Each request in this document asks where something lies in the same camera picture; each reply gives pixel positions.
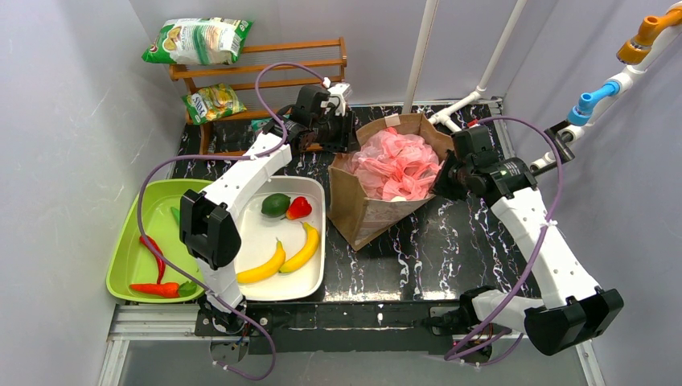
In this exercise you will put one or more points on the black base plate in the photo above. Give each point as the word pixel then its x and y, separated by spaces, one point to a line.
pixel 430 326

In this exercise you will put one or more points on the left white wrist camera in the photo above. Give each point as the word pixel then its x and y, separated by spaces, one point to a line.
pixel 337 101

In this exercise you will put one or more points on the teal candy packet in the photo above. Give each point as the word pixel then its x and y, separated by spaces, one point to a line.
pixel 259 124

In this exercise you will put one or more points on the red strawberry toy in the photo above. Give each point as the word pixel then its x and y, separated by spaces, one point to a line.
pixel 299 208

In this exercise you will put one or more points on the black pipe clamp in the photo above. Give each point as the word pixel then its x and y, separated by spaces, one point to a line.
pixel 560 138

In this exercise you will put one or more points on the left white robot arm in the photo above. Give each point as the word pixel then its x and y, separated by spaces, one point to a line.
pixel 208 218

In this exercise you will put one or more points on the green avocado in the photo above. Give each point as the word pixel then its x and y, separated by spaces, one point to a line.
pixel 275 205

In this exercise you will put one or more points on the orange pipe valve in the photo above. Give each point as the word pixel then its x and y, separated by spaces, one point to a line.
pixel 635 50

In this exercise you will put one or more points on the pink plastic grocery bag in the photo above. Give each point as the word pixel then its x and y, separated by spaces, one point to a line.
pixel 391 166

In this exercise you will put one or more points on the green white chips bag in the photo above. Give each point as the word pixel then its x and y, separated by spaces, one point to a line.
pixel 199 41

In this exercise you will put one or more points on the red chili pepper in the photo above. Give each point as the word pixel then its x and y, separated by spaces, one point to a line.
pixel 153 248

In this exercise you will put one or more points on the small red tomato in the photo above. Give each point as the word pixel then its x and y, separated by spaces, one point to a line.
pixel 166 290

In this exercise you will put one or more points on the wooden shelf rack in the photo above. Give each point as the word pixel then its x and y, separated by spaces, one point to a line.
pixel 328 56

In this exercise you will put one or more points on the green plastic bin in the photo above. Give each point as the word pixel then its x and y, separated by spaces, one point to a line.
pixel 132 263

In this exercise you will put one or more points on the white rectangular tray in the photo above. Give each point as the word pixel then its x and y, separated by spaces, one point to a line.
pixel 259 235

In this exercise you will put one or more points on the right yellow banana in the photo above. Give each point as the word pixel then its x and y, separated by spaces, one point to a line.
pixel 305 253

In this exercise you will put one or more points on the yellow banana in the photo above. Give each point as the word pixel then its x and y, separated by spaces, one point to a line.
pixel 305 253
pixel 266 270

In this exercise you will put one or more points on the blue pipe valve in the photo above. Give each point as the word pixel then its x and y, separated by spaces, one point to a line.
pixel 580 114

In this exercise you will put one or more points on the white PVC pipe frame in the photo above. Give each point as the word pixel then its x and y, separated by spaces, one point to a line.
pixel 628 77

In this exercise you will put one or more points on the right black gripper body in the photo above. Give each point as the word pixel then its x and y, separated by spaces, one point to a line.
pixel 447 174

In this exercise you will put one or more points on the green yellow snack bag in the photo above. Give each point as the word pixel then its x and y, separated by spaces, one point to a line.
pixel 212 103

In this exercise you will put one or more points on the lower left yellow banana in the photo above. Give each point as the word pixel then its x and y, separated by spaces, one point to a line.
pixel 266 270

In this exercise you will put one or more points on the green cucumber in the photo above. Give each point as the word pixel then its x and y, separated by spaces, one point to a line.
pixel 176 215

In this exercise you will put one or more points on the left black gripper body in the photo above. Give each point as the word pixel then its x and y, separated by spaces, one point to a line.
pixel 341 135

